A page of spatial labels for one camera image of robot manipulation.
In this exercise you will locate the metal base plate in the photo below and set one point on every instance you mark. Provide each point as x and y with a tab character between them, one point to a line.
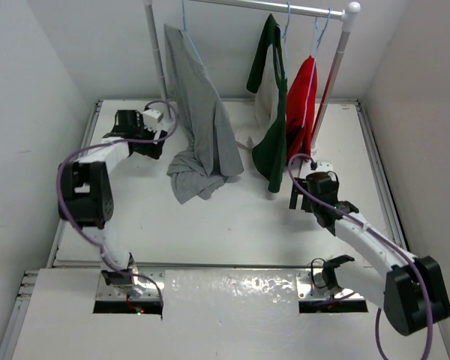
116	287
310	287

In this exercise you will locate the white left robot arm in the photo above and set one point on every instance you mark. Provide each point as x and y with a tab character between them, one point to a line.
85	197

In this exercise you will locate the grey t shirt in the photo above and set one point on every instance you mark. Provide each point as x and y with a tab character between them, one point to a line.
212	155

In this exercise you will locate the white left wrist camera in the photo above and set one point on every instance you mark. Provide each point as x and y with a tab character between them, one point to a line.
152	118

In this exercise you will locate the green and white t shirt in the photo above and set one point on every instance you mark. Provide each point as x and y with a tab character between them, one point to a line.
265	136

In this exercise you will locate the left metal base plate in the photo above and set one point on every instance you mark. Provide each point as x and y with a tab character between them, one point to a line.
116	287

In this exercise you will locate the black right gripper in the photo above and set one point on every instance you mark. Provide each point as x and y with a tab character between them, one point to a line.
294	200

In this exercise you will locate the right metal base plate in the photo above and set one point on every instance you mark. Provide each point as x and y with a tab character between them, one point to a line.
310	287

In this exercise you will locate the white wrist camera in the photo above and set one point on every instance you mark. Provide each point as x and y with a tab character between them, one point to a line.
321	166
152	118

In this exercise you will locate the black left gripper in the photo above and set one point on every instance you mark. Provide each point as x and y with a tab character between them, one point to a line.
151	150

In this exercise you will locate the red t shirt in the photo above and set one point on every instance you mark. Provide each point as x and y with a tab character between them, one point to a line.
300	109

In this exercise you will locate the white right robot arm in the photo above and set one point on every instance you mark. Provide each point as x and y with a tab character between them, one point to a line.
409	289

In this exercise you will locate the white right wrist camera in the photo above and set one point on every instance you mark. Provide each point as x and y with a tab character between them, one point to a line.
321	166

